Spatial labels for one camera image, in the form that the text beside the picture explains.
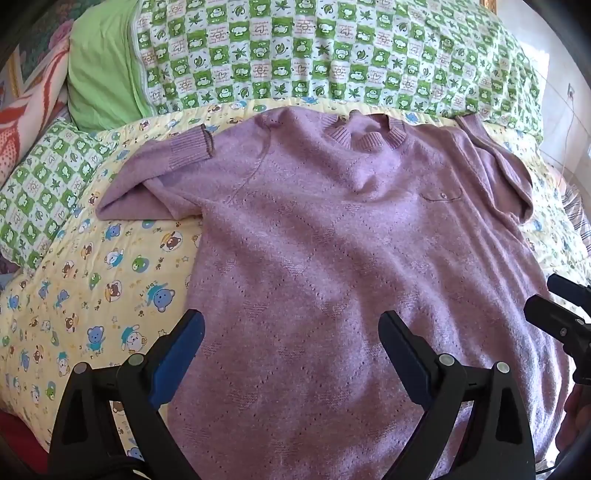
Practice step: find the red cloth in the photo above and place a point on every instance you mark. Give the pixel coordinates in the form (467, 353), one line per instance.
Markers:
(18, 434)

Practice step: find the yellow bear print sheet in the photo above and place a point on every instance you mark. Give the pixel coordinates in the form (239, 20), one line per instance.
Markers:
(92, 277)

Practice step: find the purple knit sweater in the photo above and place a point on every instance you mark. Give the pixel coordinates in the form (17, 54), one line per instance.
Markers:
(323, 230)

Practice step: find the person's right hand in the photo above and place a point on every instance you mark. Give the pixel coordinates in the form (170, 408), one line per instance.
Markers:
(575, 420)

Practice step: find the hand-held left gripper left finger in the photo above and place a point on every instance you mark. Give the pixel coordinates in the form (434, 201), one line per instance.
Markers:
(178, 355)

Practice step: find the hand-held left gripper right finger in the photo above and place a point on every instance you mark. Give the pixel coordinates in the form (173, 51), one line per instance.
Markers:
(406, 355)

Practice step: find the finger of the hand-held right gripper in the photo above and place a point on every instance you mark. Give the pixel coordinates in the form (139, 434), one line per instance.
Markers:
(549, 316)
(570, 288)

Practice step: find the green checked pillow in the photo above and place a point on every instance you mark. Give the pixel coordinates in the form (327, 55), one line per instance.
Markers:
(46, 184)

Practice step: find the wall outlet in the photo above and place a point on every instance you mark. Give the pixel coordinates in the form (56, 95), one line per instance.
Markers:
(571, 91)

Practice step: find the red patterned blanket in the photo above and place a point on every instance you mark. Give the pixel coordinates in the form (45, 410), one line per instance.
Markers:
(27, 115)

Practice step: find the striped cloth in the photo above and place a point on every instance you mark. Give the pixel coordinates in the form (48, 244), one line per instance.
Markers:
(577, 217)

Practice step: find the green checked cartoon quilt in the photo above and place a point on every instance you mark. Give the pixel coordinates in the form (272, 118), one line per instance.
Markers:
(323, 55)

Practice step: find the teal floral cloth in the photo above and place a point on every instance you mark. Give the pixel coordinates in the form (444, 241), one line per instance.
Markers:
(51, 23)

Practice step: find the plain green pillow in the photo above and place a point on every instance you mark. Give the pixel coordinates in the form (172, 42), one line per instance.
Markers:
(101, 69)

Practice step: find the gold ornate frame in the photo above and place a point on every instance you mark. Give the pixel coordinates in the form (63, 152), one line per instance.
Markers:
(488, 3)

